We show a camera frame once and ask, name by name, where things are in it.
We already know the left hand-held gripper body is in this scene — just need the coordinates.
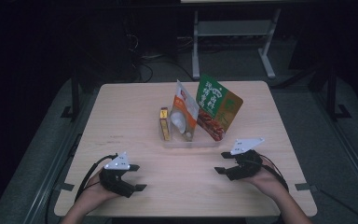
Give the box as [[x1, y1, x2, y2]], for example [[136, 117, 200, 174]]
[[98, 151, 138, 199]]

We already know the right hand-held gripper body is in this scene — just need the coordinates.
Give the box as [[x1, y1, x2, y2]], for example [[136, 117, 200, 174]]
[[226, 137, 266, 182]]

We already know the clear plastic container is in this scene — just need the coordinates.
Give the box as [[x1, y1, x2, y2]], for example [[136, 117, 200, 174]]
[[158, 106, 227, 149]]

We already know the green snack packet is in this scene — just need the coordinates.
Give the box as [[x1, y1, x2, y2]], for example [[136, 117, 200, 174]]
[[195, 74, 244, 143]]

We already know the small yellow box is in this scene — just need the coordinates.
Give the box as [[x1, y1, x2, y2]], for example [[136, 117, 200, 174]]
[[158, 106, 172, 142]]

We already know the white and orange packet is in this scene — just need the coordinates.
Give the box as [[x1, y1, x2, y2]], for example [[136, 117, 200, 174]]
[[169, 79, 200, 143]]

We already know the person's left hand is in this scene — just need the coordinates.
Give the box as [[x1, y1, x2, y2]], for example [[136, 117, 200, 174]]
[[74, 169, 120, 214]]

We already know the person's right hand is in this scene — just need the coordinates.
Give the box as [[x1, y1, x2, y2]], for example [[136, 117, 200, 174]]
[[248, 157, 289, 202]]

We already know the grey tape strip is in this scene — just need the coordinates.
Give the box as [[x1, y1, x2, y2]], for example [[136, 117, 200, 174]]
[[55, 182, 76, 192], [294, 183, 319, 192]]

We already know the black metal stand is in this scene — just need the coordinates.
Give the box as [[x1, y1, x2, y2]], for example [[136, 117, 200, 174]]
[[60, 71, 82, 122], [325, 63, 352, 122]]

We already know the white metal stand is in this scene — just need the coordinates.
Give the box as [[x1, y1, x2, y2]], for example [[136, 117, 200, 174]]
[[191, 8, 282, 80]]

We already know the left hand-held gripper cable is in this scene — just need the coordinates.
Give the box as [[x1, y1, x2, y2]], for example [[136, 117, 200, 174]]
[[74, 152, 119, 203]]

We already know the hand-held gripper cable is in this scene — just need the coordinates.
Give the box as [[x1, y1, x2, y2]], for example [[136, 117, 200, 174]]
[[255, 153, 290, 192], [74, 152, 119, 203]]

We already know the right hand-held gripper cable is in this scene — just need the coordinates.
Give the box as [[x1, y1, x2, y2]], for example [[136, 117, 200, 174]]
[[255, 153, 290, 192]]

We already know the black floor cable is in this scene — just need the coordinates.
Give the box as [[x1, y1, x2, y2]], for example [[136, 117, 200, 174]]
[[318, 189, 358, 224]]

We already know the bundle of floor cables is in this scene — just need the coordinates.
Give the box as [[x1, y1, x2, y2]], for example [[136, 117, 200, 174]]
[[127, 32, 197, 83]]

